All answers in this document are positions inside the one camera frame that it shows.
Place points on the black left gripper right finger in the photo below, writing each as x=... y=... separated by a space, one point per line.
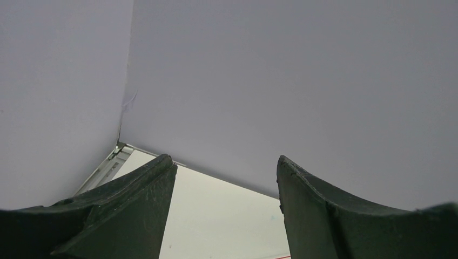
x=324 y=221

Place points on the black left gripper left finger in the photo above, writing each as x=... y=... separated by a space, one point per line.
x=124 y=218

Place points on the white PVC pipe frame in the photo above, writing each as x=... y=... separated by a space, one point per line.
x=283 y=257

